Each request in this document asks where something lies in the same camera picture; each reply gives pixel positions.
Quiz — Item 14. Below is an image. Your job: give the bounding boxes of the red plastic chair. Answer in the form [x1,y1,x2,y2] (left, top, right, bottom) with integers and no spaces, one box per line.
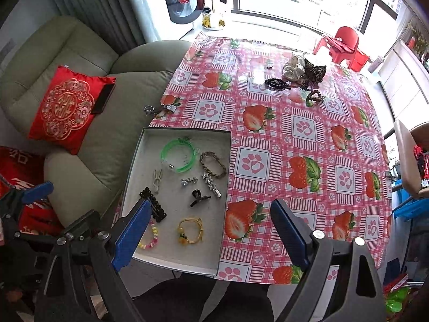
[313,26,369,73]

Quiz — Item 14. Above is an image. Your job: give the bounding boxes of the green translucent bangle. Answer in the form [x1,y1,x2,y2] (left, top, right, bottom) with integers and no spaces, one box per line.
[160,137,197,174]

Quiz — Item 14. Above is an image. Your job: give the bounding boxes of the white cabinet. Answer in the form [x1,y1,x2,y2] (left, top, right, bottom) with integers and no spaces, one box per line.
[378,39,428,129]

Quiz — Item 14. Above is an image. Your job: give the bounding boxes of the brown braided bracelet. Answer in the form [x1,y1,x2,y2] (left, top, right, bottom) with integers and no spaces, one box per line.
[199,150,228,179]

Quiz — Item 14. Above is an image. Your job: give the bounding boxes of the brown beaded hair tie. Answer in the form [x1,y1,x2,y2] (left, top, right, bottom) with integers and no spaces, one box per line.
[305,89,325,108]

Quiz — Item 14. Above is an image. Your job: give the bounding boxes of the green armchair sofa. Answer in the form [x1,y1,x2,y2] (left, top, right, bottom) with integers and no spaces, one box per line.
[1,16,190,226]

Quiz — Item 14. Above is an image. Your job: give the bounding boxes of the dark patterned scrunchie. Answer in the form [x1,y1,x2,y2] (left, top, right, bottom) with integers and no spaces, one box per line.
[303,58,327,86]

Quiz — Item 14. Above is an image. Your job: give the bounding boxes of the black smartphone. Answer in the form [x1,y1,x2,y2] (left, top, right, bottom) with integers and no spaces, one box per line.
[91,83,116,115]

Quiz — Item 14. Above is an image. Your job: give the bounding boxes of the red printed blanket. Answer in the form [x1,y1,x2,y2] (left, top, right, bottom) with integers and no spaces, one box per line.
[1,146,63,236]

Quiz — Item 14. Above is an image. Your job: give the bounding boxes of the grey shallow tray box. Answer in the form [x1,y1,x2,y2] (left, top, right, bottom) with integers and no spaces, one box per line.
[122,127,231,277]

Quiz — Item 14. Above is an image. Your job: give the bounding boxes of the yellow flower hair tie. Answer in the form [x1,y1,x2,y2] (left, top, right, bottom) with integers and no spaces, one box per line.
[176,217,205,246]

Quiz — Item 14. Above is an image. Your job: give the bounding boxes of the beige chair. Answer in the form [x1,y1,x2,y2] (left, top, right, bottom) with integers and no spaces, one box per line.
[394,119,428,199]

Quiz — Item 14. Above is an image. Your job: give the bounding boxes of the small silver earring charm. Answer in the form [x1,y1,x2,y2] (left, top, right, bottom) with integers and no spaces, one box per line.
[180,177,198,187]

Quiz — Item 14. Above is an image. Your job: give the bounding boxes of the green toy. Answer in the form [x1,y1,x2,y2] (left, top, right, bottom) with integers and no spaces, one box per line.
[385,287,409,315]

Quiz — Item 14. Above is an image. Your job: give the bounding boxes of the red embroidered cushion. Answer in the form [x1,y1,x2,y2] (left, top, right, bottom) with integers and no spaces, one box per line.
[28,66,116,155]

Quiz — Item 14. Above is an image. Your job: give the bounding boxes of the strawberry pattern tablecloth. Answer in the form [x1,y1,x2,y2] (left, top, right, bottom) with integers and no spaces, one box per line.
[153,34,391,284]

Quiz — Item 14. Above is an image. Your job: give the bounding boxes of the beige rabbit hair clip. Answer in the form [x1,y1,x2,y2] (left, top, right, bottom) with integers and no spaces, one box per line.
[153,169,163,194]

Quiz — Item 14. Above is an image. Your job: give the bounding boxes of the cream scrunchie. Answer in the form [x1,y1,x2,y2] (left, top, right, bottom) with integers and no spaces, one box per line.
[282,54,305,84]

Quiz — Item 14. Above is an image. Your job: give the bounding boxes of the pastel spiral hair tie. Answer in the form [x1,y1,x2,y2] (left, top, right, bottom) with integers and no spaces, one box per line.
[137,220,159,250]

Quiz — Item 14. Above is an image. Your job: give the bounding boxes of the black beaded hair clip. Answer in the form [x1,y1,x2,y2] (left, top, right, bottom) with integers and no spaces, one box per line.
[140,187,167,222]

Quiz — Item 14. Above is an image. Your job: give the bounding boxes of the small black claw clip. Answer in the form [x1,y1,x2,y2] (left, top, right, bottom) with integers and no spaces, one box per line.
[190,189,211,208]

